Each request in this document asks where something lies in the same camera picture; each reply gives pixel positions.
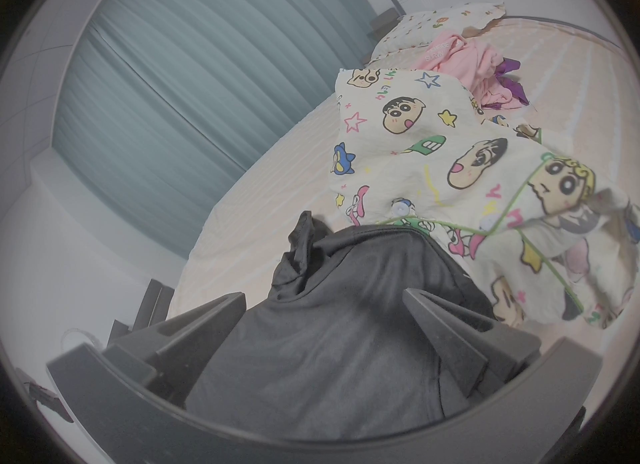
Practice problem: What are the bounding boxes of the bed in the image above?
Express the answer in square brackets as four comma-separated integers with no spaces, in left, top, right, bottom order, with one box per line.
[167,0,637,403]

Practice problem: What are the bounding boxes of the black T-shirt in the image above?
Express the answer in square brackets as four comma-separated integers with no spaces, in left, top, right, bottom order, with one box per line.
[185,211,501,443]

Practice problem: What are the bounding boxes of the white printed pyjama top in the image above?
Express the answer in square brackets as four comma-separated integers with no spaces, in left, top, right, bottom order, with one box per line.
[330,66,640,330]

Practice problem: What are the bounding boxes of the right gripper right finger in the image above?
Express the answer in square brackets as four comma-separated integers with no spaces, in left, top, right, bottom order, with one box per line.
[402,288,544,399]

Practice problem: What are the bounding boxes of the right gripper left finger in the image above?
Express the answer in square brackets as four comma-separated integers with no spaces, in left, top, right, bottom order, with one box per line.
[102,292,247,403]

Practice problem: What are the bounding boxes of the grey bedside table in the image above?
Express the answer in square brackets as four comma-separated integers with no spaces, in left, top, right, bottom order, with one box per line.
[367,8,401,35]

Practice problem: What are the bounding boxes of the white printed pillow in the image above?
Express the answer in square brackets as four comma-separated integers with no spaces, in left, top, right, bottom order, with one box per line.
[370,2,507,65]

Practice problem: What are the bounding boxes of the purple garment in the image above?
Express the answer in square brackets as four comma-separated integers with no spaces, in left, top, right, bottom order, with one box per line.
[492,57,531,107]

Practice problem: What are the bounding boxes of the pink garment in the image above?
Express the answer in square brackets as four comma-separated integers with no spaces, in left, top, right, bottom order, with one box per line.
[415,32,516,107]

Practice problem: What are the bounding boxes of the blue-green curtain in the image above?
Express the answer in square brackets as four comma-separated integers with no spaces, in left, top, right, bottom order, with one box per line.
[52,22,251,259]
[90,0,381,172]

